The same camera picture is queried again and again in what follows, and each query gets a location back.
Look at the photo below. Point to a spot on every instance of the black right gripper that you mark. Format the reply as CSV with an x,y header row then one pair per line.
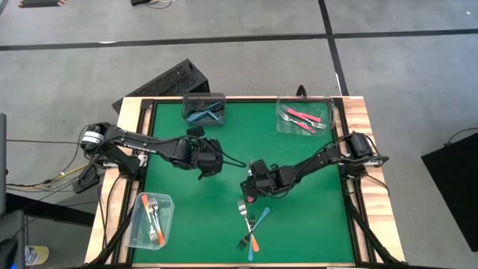
x,y
270,182

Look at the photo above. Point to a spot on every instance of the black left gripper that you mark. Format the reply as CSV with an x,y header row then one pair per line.
x,y
207,157

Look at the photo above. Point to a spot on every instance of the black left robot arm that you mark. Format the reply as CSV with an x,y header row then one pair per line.
x,y
149,143

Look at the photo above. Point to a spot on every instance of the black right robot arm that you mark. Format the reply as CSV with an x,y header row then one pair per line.
x,y
317,160

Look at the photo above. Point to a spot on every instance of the clear plastic container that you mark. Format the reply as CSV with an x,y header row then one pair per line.
x,y
325,130
168,209

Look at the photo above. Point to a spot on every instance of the grey tinted plastic container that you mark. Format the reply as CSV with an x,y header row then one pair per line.
x,y
186,121

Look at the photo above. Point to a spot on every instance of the green table mat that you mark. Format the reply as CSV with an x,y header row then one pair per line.
x,y
254,127

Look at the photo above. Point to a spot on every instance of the black perforated computer case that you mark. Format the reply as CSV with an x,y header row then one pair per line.
x,y
168,80

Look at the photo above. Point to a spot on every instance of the black clamp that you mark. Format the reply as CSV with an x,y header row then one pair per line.
x,y
301,91

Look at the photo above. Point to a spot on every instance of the black stand foot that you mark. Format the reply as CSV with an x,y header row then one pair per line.
x,y
87,179

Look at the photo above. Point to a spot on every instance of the black floor beam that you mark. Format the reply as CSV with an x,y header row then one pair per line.
x,y
45,209

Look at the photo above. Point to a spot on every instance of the yellow and white bag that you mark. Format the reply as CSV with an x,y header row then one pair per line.
x,y
37,256

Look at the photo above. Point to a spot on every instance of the black flat panel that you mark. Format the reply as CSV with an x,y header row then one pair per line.
x,y
455,179

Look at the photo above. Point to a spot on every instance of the black and orange bar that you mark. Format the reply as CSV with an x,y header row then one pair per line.
x,y
41,3

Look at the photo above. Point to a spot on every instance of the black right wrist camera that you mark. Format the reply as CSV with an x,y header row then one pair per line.
x,y
259,167

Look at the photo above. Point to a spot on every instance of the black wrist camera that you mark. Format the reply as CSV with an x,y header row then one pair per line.
x,y
259,167
195,131

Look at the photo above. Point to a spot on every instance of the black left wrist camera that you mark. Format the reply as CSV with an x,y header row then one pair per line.
x,y
195,131

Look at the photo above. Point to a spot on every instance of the wooden table with black frame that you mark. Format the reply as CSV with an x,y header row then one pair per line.
x,y
358,119

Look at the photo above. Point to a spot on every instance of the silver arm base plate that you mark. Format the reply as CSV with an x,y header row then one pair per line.
x,y
379,161

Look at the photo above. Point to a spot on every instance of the grey post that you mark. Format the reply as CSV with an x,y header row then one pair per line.
x,y
3,168

